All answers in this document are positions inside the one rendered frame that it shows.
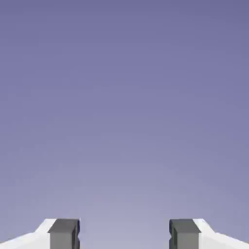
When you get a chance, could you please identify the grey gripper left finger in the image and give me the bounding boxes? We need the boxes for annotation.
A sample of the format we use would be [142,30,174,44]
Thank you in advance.
[0,218,81,249]

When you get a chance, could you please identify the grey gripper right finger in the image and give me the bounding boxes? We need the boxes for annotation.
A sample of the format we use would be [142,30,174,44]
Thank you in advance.
[168,218,249,249]

